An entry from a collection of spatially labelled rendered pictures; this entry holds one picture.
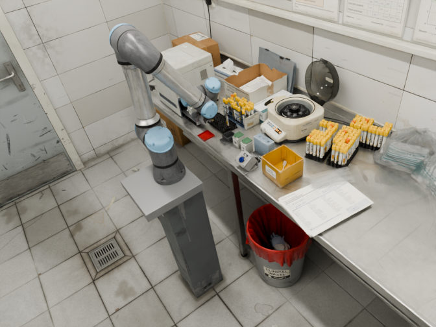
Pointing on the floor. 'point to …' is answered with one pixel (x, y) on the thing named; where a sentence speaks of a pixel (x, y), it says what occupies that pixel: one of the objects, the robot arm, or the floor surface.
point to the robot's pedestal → (193, 244)
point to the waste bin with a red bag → (289, 258)
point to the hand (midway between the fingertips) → (201, 119)
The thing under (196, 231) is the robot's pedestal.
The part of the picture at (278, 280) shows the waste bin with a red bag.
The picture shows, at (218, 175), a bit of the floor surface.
